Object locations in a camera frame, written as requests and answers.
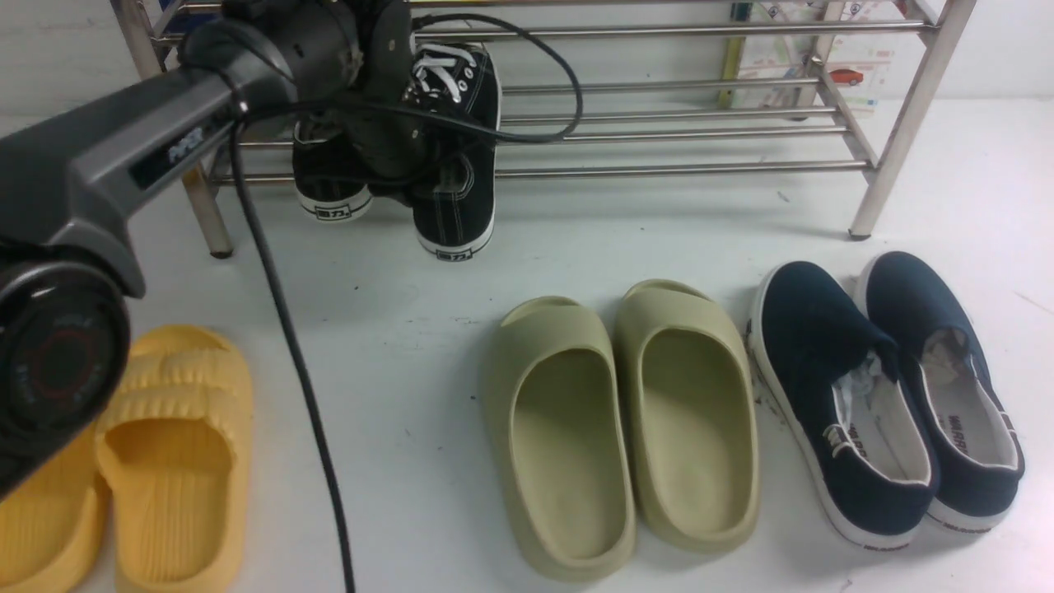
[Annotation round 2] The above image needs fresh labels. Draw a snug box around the yellow ridged slipper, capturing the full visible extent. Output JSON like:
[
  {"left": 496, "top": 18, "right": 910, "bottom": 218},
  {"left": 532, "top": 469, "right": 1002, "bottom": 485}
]
[
  {"left": 1, "top": 427, "right": 110, "bottom": 592},
  {"left": 95, "top": 325, "right": 254, "bottom": 592}
]

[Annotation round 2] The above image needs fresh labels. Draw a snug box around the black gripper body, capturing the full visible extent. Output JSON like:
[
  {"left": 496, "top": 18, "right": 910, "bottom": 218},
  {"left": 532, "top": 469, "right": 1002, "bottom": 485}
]
[{"left": 333, "top": 1, "right": 441, "bottom": 207}]

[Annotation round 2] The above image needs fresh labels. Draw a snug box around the stainless steel shoe rack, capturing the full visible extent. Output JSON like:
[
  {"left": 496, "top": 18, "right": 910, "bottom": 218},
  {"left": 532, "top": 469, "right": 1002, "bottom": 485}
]
[{"left": 110, "top": 1, "right": 977, "bottom": 259}]

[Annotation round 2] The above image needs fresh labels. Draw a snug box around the left olive green slipper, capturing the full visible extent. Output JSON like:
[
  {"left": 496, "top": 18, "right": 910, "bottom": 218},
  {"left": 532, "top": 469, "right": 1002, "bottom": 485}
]
[{"left": 479, "top": 296, "right": 637, "bottom": 582}]

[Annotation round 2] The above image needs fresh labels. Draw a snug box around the navy slip-on shoe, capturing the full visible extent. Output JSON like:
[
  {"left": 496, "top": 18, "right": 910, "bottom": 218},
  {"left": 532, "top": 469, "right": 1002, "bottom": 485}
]
[
  {"left": 855, "top": 251, "right": 1024, "bottom": 535},
  {"left": 746, "top": 260, "right": 939, "bottom": 551}
]

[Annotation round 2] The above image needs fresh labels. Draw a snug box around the left navy slip-on shoe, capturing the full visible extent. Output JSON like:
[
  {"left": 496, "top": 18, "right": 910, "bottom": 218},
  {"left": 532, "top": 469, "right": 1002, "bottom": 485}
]
[{"left": 746, "top": 260, "right": 939, "bottom": 551}]

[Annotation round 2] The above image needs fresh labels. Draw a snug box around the right olive green slipper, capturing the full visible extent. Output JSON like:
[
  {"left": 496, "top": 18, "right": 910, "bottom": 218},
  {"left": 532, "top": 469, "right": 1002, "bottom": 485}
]
[{"left": 613, "top": 280, "right": 760, "bottom": 554}]

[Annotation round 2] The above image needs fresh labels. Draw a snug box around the olive green slipper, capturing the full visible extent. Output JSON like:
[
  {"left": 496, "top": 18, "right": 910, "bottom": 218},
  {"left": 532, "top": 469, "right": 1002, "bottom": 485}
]
[
  {"left": 479, "top": 296, "right": 637, "bottom": 582},
  {"left": 613, "top": 280, "right": 760, "bottom": 554}
]

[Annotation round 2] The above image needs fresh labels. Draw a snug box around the black canvas sneaker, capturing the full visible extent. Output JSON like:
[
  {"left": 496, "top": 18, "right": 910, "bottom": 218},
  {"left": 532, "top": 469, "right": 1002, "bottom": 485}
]
[
  {"left": 410, "top": 44, "right": 503, "bottom": 263},
  {"left": 292, "top": 114, "right": 373, "bottom": 224}
]

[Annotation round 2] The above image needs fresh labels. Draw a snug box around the right navy slip-on shoe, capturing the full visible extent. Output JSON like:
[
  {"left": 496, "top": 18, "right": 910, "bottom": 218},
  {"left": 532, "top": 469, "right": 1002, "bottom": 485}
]
[{"left": 855, "top": 251, "right": 1024, "bottom": 535}]

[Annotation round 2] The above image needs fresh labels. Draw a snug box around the left yellow ridged slipper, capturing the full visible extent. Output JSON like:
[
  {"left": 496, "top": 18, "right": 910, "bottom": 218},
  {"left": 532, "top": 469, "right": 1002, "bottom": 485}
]
[{"left": 1, "top": 427, "right": 110, "bottom": 592}]

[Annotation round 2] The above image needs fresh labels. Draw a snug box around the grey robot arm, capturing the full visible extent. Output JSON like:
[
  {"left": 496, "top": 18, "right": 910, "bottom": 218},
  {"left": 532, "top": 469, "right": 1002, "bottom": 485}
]
[{"left": 1, "top": 1, "right": 431, "bottom": 497}]

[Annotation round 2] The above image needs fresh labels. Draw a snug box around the right yellow ridged slipper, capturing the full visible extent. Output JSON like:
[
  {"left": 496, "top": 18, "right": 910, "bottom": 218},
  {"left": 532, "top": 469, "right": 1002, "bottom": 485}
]
[{"left": 95, "top": 325, "right": 254, "bottom": 592}]

